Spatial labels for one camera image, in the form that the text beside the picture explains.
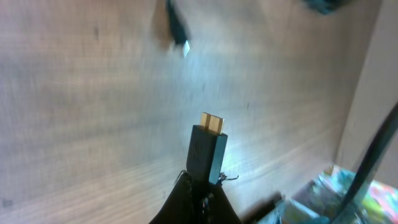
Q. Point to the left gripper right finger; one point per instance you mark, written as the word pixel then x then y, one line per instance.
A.
pixel 216 208

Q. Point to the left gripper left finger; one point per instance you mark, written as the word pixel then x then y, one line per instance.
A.
pixel 183 204

